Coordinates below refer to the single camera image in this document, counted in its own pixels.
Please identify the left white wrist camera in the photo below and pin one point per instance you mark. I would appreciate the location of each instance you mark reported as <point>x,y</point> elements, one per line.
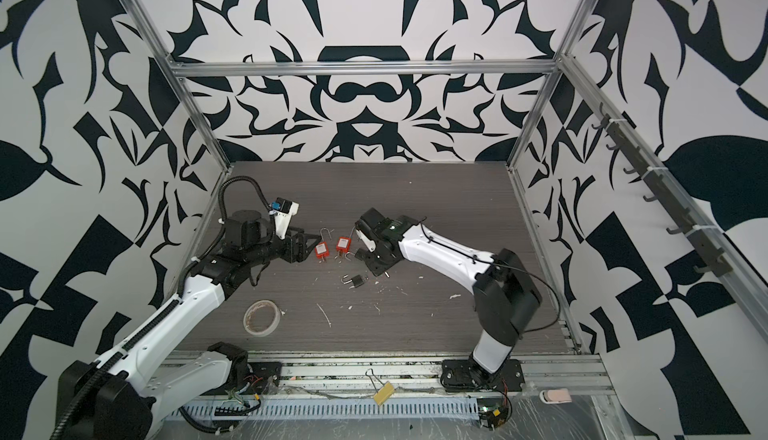
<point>282,211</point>

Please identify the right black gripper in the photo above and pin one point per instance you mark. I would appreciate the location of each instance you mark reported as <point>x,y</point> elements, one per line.
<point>368,257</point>

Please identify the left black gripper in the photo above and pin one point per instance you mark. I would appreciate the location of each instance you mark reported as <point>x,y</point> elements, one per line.
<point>300,251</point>

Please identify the small electronics board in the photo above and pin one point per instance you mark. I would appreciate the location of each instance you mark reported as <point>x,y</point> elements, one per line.
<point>493,413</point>

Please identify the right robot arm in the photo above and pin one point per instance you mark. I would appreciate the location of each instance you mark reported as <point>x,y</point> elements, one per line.
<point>505,295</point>

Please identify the pink white small object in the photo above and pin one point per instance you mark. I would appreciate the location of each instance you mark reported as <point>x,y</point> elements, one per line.
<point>555,396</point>

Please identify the red padlock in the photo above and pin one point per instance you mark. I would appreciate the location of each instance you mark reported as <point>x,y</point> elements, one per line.
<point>322,250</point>
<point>344,243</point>

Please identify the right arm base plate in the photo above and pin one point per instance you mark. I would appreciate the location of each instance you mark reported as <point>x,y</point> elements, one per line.
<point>465,375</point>

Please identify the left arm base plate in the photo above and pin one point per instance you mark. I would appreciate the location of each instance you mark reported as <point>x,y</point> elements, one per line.
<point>254,377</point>

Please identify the red padlock far left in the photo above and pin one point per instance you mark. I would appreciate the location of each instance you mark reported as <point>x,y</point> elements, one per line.
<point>322,250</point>

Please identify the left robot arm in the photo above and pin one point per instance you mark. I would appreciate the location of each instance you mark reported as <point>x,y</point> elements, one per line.
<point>118,396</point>

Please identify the small black padlock front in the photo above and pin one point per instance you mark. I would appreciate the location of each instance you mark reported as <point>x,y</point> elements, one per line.
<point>355,281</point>

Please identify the white slotted cable duct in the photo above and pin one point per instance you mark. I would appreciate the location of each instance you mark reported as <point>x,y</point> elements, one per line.
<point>460,408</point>

